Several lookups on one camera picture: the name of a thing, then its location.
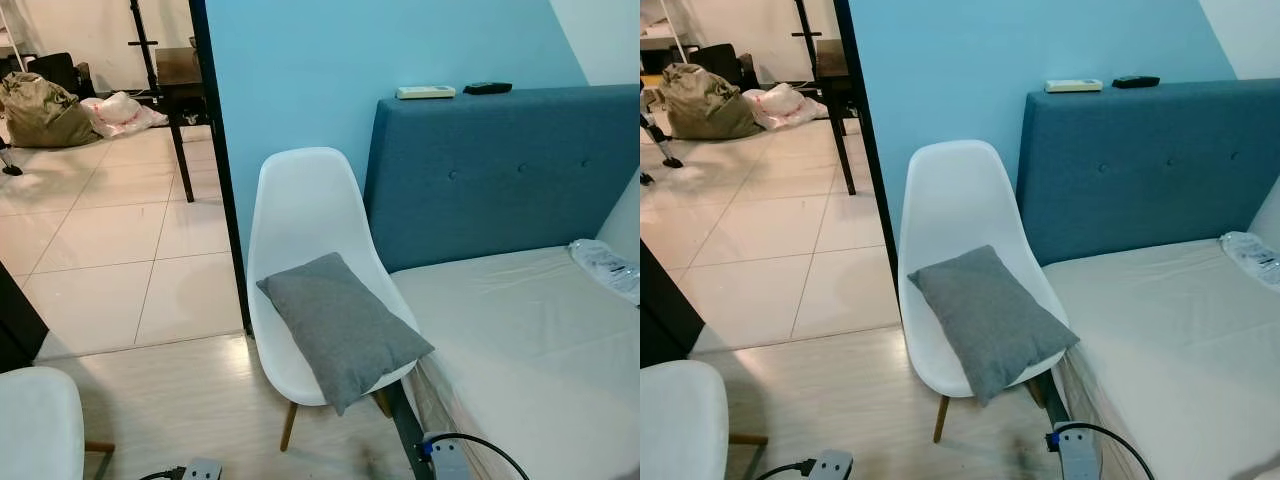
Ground black cabinet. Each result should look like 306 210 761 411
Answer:
0 260 49 373
640 240 706 368

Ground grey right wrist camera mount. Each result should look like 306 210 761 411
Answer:
420 432 473 480
1045 422 1101 480

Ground olive green bag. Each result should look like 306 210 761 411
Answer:
0 72 101 149
660 63 761 141

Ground white mattress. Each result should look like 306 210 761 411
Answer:
390 245 641 480
1040 238 1280 480

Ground grey fabric pillow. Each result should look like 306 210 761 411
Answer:
256 252 436 416
907 245 1081 406

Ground black metal stand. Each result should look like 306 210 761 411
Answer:
128 0 166 101
793 0 831 86

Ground white plastic bag red print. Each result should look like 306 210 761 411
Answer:
742 83 829 131
80 92 169 139

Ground dark table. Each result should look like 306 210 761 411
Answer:
815 38 861 196
155 45 216 204

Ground black office chair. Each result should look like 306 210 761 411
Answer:
690 43 761 91
25 52 91 99

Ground clear plastic bag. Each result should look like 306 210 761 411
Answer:
1220 231 1280 291
568 238 641 301

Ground white plastic chair wooden legs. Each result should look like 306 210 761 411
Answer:
246 147 421 453
0 366 116 480
640 360 769 480
897 140 1076 444

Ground black door frame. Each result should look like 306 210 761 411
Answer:
188 0 253 336
832 0 901 301

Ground dark bed frame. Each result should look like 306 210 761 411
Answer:
378 380 433 476

